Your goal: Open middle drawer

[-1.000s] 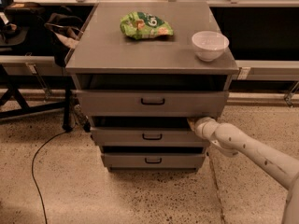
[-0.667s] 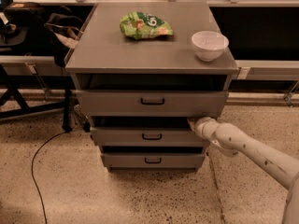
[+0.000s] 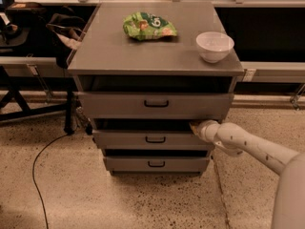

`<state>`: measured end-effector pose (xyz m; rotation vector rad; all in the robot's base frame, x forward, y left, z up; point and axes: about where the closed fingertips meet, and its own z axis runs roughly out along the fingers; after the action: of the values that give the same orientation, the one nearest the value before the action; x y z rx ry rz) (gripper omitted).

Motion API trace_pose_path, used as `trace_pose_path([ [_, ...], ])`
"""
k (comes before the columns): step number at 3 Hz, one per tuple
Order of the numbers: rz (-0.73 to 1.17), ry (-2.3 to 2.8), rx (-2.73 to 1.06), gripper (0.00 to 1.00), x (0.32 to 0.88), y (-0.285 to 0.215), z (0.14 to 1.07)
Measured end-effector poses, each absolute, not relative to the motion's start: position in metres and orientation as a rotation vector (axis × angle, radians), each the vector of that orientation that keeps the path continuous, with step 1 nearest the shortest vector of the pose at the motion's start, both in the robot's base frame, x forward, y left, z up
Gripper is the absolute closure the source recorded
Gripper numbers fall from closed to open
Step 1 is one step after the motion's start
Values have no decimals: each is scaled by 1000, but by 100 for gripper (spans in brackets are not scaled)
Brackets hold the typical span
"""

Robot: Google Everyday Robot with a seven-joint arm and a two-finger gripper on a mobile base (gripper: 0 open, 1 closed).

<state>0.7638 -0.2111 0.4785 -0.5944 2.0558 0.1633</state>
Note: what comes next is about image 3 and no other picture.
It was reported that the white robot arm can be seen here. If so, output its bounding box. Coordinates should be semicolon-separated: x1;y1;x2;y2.
190;120;305;229

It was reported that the dark backpack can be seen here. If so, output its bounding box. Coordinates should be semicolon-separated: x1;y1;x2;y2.
0;2;47;49

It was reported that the grey drawer cabinet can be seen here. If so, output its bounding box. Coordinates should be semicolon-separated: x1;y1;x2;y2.
66;1;245;177

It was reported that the white bowl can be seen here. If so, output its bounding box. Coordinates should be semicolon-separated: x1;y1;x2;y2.
195;31;234;63

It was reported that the grey drawer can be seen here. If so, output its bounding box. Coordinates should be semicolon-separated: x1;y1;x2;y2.
78;92;234;120
93;130;214;150
103;156;210;173

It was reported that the black floor cable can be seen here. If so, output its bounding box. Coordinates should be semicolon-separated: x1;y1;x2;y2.
31;133;71;229

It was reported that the dark bag with cloth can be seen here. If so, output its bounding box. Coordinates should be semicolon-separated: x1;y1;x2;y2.
46;13;86;69

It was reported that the green chip bag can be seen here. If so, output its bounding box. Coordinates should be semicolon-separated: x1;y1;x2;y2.
123;11;177;41

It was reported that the black stand frame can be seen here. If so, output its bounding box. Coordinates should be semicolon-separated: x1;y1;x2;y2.
0;66;74;135

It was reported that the grey top drawer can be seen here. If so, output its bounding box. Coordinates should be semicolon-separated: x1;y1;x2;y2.
78;92;234;120

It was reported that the grey bottom drawer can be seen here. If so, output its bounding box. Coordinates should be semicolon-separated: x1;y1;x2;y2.
103;156;210;173

